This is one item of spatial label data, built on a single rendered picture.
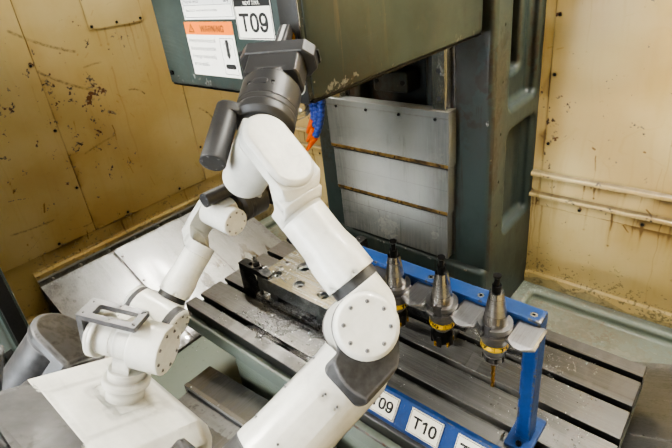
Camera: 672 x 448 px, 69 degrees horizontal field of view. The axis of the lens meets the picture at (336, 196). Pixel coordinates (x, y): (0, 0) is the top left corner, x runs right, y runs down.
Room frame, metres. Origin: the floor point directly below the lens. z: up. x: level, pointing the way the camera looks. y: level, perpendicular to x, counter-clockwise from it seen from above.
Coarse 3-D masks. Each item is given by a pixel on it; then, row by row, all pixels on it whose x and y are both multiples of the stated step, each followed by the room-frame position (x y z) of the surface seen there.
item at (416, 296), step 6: (420, 282) 0.84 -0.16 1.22; (414, 288) 0.82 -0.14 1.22; (420, 288) 0.82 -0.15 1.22; (426, 288) 0.82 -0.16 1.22; (408, 294) 0.80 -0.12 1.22; (414, 294) 0.80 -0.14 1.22; (420, 294) 0.80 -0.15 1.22; (426, 294) 0.80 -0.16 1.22; (408, 300) 0.78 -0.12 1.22; (414, 300) 0.78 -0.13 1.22; (420, 300) 0.78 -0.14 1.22; (414, 306) 0.77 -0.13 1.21; (420, 306) 0.77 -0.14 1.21
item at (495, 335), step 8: (480, 320) 0.69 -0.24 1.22; (512, 320) 0.68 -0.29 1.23; (480, 328) 0.68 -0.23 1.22; (488, 328) 0.67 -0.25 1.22; (504, 328) 0.66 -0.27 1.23; (512, 328) 0.67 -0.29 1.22; (480, 336) 0.68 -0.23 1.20; (488, 336) 0.67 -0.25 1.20; (496, 336) 0.66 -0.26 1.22; (504, 336) 0.66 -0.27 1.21
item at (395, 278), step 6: (390, 258) 0.83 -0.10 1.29; (396, 258) 0.83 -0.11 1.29; (390, 264) 0.83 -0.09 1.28; (396, 264) 0.82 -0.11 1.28; (390, 270) 0.83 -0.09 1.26; (396, 270) 0.82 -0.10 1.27; (402, 270) 0.83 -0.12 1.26; (390, 276) 0.82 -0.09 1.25; (396, 276) 0.82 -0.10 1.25; (402, 276) 0.82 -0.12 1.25; (390, 282) 0.82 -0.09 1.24; (396, 282) 0.82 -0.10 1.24; (402, 282) 0.82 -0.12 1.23
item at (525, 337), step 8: (520, 320) 0.69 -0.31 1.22; (520, 328) 0.67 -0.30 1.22; (528, 328) 0.67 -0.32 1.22; (536, 328) 0.66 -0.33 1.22; (512, 336) 0.65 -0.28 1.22; (520, 336) 0.65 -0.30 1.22; (528, 336) 0.65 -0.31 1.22; (536, 336) 0.65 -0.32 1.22; (544, 336) 0.65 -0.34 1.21; (512, 344) 0.63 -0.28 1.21; (520, 344) 0.63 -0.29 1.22; (528, 344) 0.63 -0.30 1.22; (536, 344) 0.63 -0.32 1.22; (528, 352) 0.62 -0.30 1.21
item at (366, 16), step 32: (160, 0) 1.10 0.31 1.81; (320, 0) 0.86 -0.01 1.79; (352, 0) 0.92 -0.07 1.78; (384, 0) 0.99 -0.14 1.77; (416, 0) 1.07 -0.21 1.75; (448, 0) 1.17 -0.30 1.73; (480, 0) 1.28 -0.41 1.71; (160, 32) 1.13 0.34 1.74; (320, 32) 0.85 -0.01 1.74; (352, 32) 0.91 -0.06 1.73; (384, 32) 0.98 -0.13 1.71; (416, 32) 1.07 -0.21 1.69; (448, 32) 1.17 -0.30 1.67; (480, 32) 1.29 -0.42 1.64; (192, 64) 1.06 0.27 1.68; (320, 64) 0.85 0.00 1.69; (352, 64) 0.91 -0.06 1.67; (384, 64) 0.98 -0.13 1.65; (320, 96) 0.84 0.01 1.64
